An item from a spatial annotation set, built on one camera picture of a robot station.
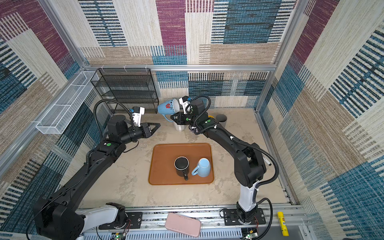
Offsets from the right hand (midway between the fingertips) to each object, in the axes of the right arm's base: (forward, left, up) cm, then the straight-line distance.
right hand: (171, 118), depth 81 cm
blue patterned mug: (+2, -1, +6) cm, 7 cm away
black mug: (-18, -4, -18) cm, 26 cm away
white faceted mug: (+6, -3, -17) cm, 18 cm away
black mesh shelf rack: (+36, +30, -5) cm, 47 cm away
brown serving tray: (-10, +8, -25) cm, 28 cm away
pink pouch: (-45, -5, -25) cm, 52 cm away
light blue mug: (-21, -16, -17) cm, 32 cm away
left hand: (-7, +4, +5) cm, 10 cm away
